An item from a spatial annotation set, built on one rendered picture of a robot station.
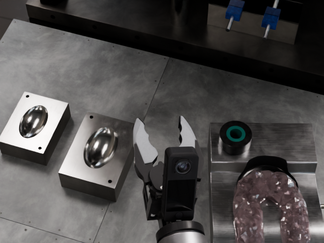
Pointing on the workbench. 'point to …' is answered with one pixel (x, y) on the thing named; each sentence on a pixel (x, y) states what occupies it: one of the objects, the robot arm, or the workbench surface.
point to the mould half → (291, 141)
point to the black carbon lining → (263, 165)
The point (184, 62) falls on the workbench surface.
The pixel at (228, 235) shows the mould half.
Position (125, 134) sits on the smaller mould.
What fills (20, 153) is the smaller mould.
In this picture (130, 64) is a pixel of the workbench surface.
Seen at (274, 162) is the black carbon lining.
